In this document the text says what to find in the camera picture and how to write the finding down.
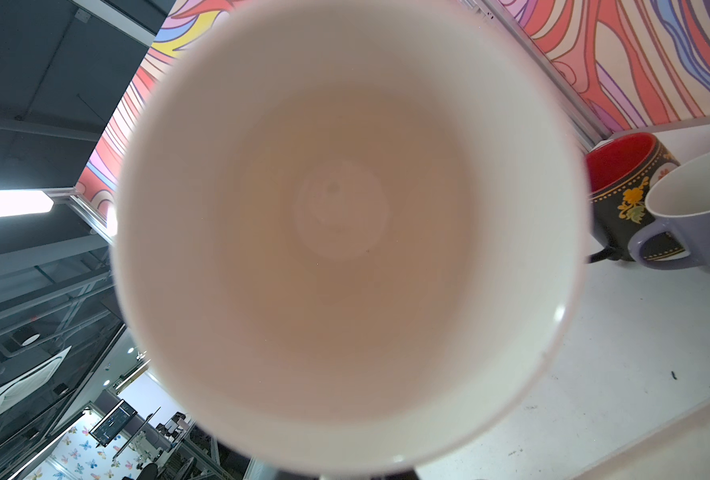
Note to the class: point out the white mug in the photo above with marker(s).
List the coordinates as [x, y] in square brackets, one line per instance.
[350, 233]

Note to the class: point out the black mug red inside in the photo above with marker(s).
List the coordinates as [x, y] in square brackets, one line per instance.
[621, 174]

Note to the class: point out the purple mug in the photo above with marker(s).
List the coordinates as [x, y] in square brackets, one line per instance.
[680, 204]

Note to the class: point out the beige serving tray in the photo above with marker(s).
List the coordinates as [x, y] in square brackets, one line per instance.
[678, 450]

